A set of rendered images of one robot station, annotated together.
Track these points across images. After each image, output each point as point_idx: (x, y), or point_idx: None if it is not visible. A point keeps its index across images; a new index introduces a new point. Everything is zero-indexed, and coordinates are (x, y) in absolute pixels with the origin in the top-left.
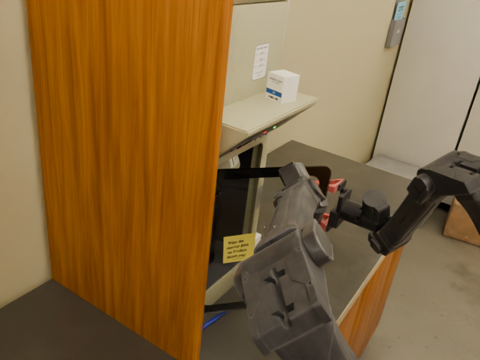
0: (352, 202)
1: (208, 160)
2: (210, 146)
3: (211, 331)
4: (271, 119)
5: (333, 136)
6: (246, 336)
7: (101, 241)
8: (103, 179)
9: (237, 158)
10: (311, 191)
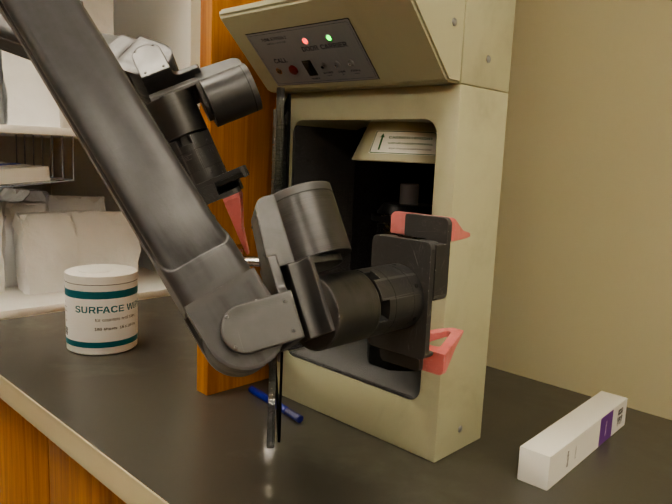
0: (384, 265)
1: (200, 48)
2: (200, 29)
3: (259, 408)
4: (265, 0)
5: None
6: (234, 432)
7: None
8: None
9: (399, 146)
10: (116, 44)
